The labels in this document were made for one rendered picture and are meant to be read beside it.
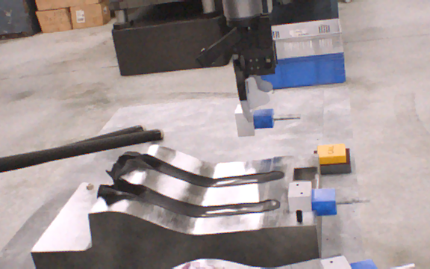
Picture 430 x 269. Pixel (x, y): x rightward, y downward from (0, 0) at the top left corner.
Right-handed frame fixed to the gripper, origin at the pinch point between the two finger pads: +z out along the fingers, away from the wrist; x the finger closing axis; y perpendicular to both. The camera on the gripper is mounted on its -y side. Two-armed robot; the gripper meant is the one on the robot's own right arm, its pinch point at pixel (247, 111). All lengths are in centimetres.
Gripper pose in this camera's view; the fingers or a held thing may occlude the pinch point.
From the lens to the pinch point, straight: 129.9
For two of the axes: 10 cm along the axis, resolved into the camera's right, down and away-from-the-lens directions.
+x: 1.6, -4.0, 9.0
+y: 9.8, -0.8, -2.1
